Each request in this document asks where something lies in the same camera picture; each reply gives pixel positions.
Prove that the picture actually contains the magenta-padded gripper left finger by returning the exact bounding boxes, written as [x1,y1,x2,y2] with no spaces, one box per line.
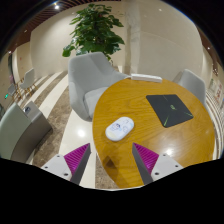
[41,142,92,186]

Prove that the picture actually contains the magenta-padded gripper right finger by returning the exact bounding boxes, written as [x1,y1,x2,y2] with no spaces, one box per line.
[131,142,184,186]

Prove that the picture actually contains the white cartoon-print computer mouse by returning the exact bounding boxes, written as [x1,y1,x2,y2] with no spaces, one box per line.
[105,116,135,142]

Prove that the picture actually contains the black mouse pad green lines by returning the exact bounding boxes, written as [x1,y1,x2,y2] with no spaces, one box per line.
[145,93,195,129]

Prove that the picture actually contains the grey-green sofa chair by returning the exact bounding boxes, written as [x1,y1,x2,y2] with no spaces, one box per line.
[0,101,53,164]

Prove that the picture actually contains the grey upholstered armchair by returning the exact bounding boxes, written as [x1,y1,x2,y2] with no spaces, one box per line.
[67,51,129,122]
[172,68,208,108]

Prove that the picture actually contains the white power strip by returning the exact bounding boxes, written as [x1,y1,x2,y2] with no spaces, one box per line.
[130,73,163,84]

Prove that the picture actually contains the white chair wooden legs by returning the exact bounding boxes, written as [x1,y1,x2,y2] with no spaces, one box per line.
[19,68,37,99]

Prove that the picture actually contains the large green potted plant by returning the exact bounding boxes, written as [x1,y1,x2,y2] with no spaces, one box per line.
[61,3,126,63]

